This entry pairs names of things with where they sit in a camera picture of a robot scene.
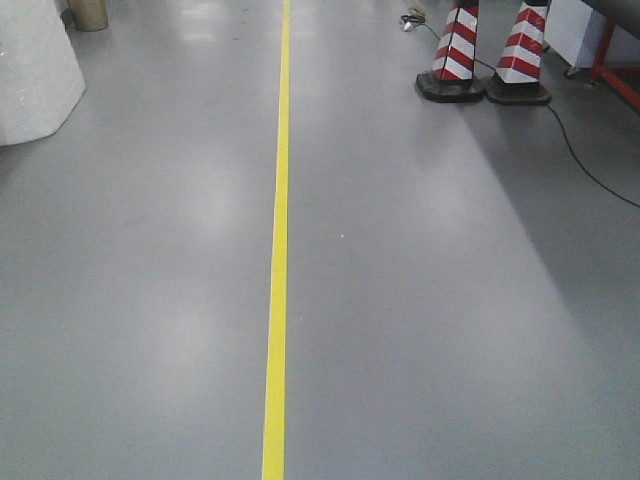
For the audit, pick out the left striped traffic cone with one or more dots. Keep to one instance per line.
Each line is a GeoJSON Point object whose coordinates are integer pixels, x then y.
{"type": "Point", "coordinates": [452, 78]}

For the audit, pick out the striped traffic cone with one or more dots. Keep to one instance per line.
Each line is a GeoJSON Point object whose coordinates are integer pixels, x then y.
{"type": "Point", "coordinates": [452, 78]}
{"type": "Point", "coordinates": [516, 78]}

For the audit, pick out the right striped traffic cone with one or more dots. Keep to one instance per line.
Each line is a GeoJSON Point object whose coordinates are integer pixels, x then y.
{"type": "Point", "coordinates": [516, 78]}

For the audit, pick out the white block object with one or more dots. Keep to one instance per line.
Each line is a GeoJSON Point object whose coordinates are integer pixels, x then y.
{"type": "Point", "coordinates": [41, 81]}

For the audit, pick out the beige cylindrical pillar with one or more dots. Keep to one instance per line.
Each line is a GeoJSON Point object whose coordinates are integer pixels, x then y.
{"type": "Point", "coordinates": [89, 15]}

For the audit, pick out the white machine panel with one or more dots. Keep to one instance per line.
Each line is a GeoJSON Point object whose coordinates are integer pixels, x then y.
{"type": "Point", "coordinates": [573, 31]}

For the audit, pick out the red metal cart frame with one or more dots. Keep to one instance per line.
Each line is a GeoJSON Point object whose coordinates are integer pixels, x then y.
{"type": "Point", "coordinates": [624, 80]}

